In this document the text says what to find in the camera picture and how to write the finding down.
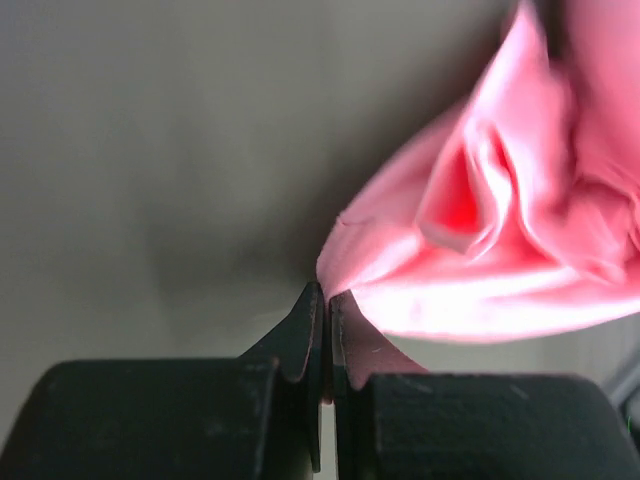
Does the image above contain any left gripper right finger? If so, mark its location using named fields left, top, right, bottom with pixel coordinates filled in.
left=329, top=293, right=631, bottom=479

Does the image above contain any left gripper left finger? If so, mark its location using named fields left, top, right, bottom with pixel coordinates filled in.
left=10, top=283, right=323, bottom=480

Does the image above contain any light pink t-shirt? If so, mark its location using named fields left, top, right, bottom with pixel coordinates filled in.
left=317, top=1, right=639, bottom=343

